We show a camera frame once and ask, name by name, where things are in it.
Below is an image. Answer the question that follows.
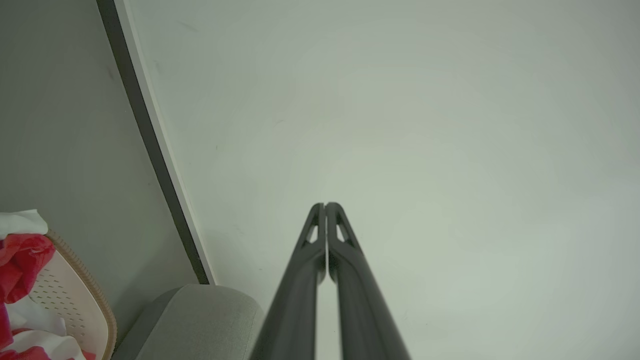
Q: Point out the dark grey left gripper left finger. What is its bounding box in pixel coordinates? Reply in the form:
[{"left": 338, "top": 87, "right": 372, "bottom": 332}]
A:
[{"left": 249, "top": 202, "right": 327, "bottom": 360}]

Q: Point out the dark baseboard with white trim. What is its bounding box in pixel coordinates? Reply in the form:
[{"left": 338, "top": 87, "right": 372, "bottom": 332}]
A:
[{"left": 96, "top": 0, "right": 217, "bottom": 286}]

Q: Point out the red and white garment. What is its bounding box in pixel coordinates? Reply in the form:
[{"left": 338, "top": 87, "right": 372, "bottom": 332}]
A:
[{"left": 0, "top": 295, "right": 97, "bottom": 360}]

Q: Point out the grey cloth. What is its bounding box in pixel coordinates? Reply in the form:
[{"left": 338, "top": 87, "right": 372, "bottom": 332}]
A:
[{"left": 111, "top": 283, "right": 266, "bottom": 360}]

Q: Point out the beige perforated laundry basket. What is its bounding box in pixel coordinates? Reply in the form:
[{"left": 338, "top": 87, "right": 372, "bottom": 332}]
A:
[{"left": 27, "top": 229, "right": 118, "bottom": 360}]

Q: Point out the red fleece garment with label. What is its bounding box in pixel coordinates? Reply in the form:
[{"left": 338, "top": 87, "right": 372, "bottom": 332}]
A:
[{"left": 0, "top": 232, "right": 57, "bottom": 305}]

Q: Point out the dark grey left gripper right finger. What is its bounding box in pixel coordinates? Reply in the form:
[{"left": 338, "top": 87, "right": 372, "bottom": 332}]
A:
[{"left": 325, "top": 202, "right": 412, "bottom": 360}]

